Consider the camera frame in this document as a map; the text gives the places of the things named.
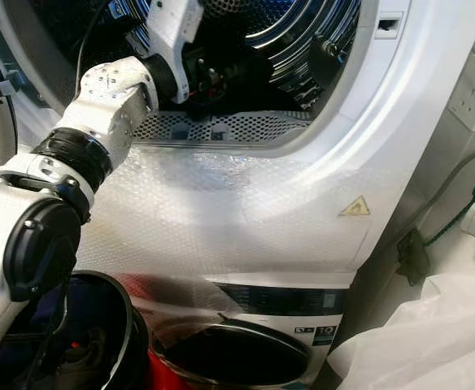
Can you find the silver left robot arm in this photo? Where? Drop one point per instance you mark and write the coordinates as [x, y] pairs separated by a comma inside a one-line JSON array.
[[18, 211]]

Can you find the white washing machine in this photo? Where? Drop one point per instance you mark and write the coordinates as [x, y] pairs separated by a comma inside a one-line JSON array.
[[278, 313]]

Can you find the grey perforated lint filter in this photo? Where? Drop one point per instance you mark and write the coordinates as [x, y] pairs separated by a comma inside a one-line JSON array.
[[237, 126]]

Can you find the shiny steel dryer drum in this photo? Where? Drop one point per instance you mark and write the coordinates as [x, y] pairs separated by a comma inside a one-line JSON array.
[[302, 41]]

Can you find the clear bubble wrap sheet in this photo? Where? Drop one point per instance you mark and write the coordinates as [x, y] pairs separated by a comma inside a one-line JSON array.
[[237, 219]]

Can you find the white tumble dryer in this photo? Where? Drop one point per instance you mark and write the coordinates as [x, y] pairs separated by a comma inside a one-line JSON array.
[[311, 187]]

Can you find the yellow triangle warning sticker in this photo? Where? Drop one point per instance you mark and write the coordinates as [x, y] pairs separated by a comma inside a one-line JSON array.
[[355, 207]]

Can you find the black washer control panel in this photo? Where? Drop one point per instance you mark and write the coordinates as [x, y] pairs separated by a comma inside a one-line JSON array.
[[282, 299]]

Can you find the round dark washer door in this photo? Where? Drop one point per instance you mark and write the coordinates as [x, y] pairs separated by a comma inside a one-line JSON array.
[[237, 353]]

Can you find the black round bin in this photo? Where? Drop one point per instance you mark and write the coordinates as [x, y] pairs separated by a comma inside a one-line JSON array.
[[87, 333]]

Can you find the red plastic basin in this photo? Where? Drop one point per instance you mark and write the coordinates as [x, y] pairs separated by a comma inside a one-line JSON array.
[[163, 372]]

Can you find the white plastic bag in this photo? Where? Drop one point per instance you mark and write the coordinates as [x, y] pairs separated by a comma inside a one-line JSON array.
[[424, 333]]

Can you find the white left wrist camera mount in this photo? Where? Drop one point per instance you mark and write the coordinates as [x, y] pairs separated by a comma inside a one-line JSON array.
[[176, 28]]

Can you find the black metal bracket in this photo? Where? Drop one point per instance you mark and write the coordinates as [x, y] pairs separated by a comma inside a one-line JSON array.
[[414, 258]]

